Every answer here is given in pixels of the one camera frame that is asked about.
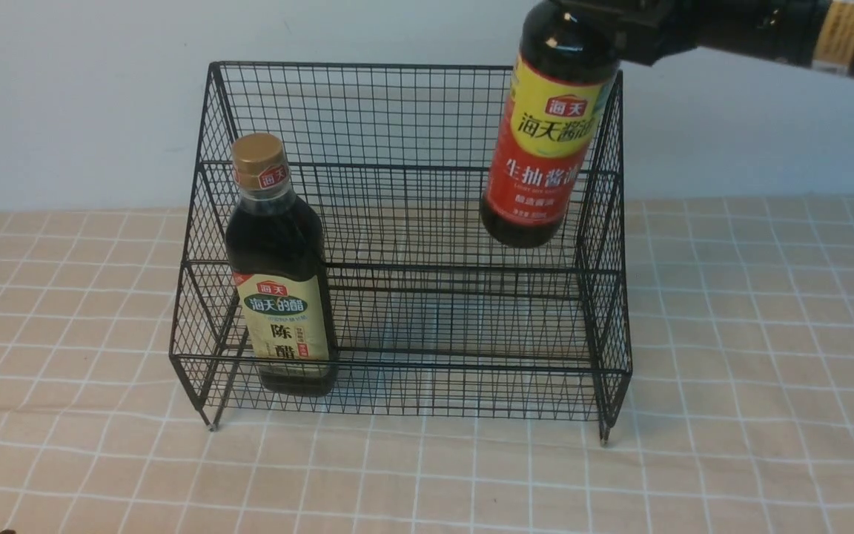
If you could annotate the checkered beige tablecloth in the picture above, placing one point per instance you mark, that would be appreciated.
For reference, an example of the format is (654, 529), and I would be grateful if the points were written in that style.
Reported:
(739, 419)

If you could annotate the vinegar bottle gold cap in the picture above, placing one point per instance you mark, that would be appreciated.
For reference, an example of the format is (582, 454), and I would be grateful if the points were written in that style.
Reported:
(274, 245)

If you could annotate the black wire mesh shelf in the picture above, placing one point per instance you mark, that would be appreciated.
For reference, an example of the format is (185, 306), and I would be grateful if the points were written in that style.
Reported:
(432, 317)

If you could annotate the soy sauce bottle red cap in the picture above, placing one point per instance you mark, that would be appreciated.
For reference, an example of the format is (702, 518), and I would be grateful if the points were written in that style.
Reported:
(561, 80)

